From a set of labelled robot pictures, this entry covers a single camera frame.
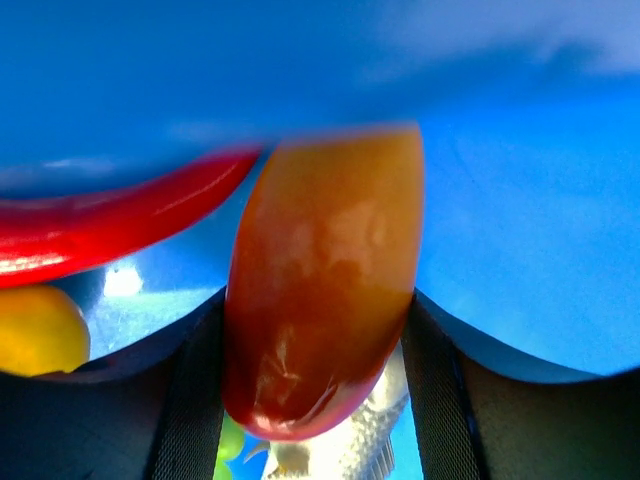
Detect blue plastic tray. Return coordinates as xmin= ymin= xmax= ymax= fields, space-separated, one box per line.
xmin=1 ymin=1 xmax=639 ymax=373

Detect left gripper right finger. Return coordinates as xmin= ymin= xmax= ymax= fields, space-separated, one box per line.
xmin=402 ymin=292 xmax=639 ymax=479

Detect yellow toy mango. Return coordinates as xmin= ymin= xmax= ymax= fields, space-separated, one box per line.
xmin=1 ymin=285 xmax=90 ymax=377

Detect green toy grapes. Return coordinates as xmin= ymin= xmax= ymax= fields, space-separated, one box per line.
xmin=213 ymin=421 xmax=245 ymax=480

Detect red orange toy mango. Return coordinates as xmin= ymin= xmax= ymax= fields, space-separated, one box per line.
xmin=222 ymin=124 xmax=426 ymax=441

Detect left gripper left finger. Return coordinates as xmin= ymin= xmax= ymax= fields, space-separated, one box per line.
xmin=1 ymin=292 xmax=224 ymax=479

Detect grey toy fish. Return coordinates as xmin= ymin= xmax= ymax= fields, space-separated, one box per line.
xmin=245 ymin=345 xmax=409 ymax=480

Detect red toy chili pepper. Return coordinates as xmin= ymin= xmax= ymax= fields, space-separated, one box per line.
xmin=1 ymin=148 xmax=261 ymax=287

